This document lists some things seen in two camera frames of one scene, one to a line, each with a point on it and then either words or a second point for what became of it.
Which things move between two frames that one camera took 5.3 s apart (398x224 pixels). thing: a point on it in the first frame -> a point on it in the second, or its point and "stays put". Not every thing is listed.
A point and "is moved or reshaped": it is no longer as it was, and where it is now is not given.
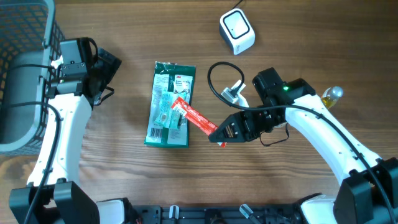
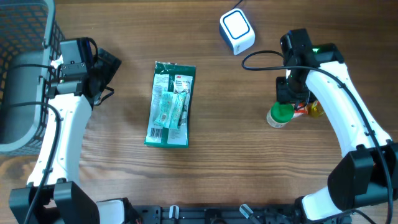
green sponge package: [166, 127] stays put
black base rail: [249, 214] stays put
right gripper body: [259, 121] -> [290, 91]
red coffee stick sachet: [197, 120] is moved or reshaped
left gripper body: [102, 71] stays put
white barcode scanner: [236, 29] stays put
